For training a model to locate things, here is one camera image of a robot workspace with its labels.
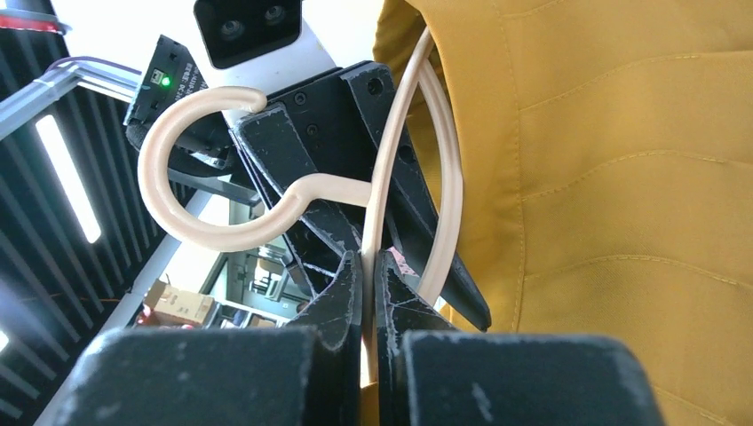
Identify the wooden hanger front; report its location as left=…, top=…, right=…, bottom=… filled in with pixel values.
left=138, top=28, right=464, bottom=382

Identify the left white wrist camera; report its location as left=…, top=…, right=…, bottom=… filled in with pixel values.
left=189, top=0, right=336, bottom=96

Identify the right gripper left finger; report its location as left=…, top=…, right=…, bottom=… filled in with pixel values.
left=52, top=251, right=363, bottom=425

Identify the yellow garment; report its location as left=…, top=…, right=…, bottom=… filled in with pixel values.
left=373, top=1, right=752, bottom=425

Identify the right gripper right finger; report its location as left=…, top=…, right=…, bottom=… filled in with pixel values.
left=374, top=251, right=664, bottom=425

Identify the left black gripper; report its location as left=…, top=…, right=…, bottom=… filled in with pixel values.
left=232, top=61, right=491, bottom=332

